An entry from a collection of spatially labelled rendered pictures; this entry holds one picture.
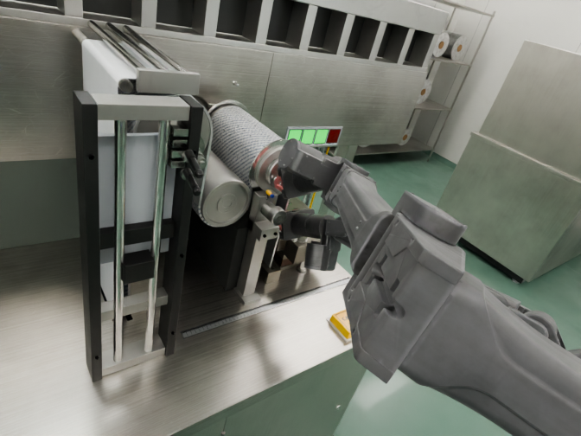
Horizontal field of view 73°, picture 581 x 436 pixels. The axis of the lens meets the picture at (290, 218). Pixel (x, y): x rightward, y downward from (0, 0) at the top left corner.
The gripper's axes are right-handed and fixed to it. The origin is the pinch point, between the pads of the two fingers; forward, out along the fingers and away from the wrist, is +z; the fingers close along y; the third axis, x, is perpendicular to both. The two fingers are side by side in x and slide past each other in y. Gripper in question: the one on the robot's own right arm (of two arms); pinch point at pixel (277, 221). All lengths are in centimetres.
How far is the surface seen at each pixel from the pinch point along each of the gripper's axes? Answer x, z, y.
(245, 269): -10.4, -0.1, -11.3
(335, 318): -25.2, -13.0, 6.5
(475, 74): 112, 176, 444
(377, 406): -103, 36, 75
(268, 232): -0.2, -10.3, -10.2
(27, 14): 47, 9, -49
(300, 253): -9.2, -1.8, 5.3
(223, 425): -40.8, -9.7, -25.8
